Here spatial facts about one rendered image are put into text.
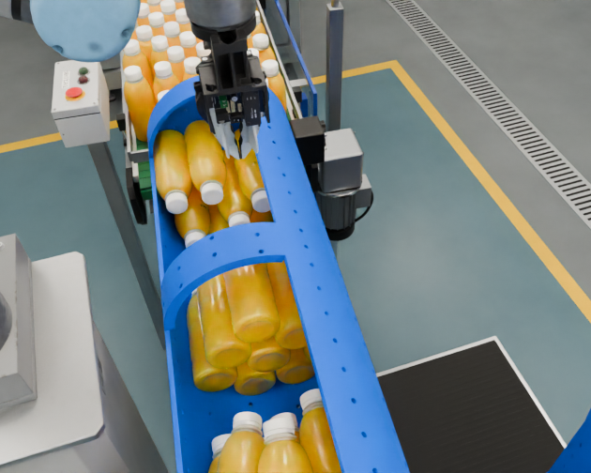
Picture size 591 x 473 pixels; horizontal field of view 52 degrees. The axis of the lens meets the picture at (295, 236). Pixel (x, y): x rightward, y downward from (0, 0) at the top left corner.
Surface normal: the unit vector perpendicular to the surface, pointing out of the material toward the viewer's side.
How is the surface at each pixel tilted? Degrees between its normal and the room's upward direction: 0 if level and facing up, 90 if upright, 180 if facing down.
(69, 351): 0
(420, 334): 0
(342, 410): 27
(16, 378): 90
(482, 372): 0
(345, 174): 90
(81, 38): 90
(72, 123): 90
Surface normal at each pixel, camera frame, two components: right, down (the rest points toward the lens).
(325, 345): 0.42, -0.68
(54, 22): 0.14, 0.73
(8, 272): -0.04, -0.67
